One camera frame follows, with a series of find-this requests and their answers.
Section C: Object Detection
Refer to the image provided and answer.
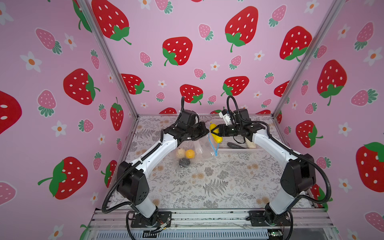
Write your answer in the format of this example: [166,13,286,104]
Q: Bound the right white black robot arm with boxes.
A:
[211,109,332,226]

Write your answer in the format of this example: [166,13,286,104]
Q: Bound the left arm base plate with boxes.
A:
[130,211,172,228]

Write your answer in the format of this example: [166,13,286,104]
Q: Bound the yellow orange toy fruit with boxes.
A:
[185,150,196,159]

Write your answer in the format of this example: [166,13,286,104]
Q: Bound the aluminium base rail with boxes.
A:
[84,209,341,240]

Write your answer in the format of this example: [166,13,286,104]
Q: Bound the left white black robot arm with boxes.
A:
[102,110,209,225]

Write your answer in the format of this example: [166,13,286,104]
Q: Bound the right aluminium frame post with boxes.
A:
[272,0,345,120]

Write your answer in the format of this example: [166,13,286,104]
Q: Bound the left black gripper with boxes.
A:
[185,122,210,141]

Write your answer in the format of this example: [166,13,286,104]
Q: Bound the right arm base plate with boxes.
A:
[246,211,292,227]

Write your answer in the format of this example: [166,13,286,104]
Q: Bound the aluminium frame post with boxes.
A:
[272,0,345,120]
[79,0,139,120]

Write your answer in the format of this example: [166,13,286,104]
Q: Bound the black round toy food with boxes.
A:
[179,158,191,168]

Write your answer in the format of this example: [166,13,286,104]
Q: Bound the white plastic basket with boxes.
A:
[208,133,263,154]

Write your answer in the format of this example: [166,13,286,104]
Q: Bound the left aluminium frame post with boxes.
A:
[79,0,139,120]

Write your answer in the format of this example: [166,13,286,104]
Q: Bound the beige garlic toy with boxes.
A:
[176,148,186,159]

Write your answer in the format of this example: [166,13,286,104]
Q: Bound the white daikon toy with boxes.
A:
[245,139,257,149]

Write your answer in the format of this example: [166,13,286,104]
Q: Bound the clear zip top bag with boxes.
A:
[171,135,218,170]

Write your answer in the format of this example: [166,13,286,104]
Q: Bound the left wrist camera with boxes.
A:
[179,110,200,126]

